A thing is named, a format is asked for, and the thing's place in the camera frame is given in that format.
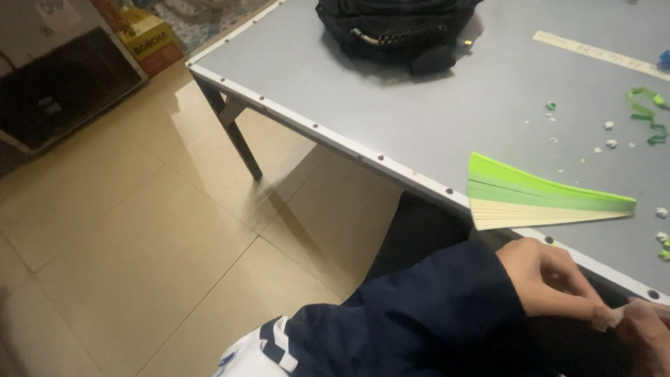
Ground patterned grey rug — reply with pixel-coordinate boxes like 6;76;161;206
149;0;273;54

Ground long cream paper strip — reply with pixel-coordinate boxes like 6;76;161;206
532;30;670;83

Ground person's left hand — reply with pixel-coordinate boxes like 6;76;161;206
496;237;612;332

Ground scattered small white paper bits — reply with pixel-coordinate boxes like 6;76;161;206
524;119;670;243

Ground small white paper piece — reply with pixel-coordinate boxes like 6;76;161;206
593;306;626;332

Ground black backpack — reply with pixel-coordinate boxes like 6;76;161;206
315;0;485;77

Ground dark cabinet with white frame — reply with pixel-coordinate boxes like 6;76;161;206
0;0;148;157

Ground green curled paper strip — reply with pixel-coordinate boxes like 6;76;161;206
626;87;670;111
630;110;670;147

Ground fan of green cream paper strips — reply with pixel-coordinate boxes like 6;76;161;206
466;152;638;231

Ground person's right hand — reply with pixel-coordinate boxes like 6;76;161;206
613;297;670;377

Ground yellow cardboard carton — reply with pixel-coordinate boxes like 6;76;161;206
116;15;184;77

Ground person's black trousers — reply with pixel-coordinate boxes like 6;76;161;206
364;191;634;377

